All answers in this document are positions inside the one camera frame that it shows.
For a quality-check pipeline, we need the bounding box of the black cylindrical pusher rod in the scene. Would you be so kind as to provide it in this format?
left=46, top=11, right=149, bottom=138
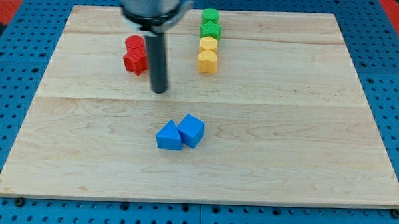
left=144, top=33, right=168, bottom=94

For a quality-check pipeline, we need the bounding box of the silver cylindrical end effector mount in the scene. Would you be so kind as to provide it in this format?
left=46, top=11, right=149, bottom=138
left=119, top=0, right=194, bottom=35

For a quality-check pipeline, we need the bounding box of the red circle block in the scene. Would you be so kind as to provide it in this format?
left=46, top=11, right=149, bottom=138
left=125, top=35, right=145, bottom=53

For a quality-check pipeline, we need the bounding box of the red star block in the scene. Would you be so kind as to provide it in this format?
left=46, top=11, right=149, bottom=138
left=123, top=49, right=148, bottom=75

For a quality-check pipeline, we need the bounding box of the green circle block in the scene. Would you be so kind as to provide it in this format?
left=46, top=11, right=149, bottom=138
left=201, top=8, right=219, bottom=24

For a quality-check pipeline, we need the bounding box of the green star block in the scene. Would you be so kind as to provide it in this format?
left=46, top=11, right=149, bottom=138
left=199, top=21, right=222, bottom=40

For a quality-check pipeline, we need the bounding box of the yellow hexagon block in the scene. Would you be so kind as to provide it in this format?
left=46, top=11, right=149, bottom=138
left=198, top=36, right=219, bottom=53

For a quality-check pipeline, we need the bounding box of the yellow heart block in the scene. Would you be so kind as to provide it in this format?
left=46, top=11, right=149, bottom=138
left=197, top=50, right=218, bottom=74

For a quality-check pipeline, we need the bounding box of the blue cube block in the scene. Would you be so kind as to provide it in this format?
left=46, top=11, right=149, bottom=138
left=176, top=114, right=205, bottom=148

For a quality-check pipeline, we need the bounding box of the blue triangle block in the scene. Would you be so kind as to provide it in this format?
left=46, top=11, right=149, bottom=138
left=156, top=120, right=182, bottom=150

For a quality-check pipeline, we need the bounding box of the light wooden board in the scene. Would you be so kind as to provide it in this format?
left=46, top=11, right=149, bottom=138
left=0, top=5, right=399, bottom=209

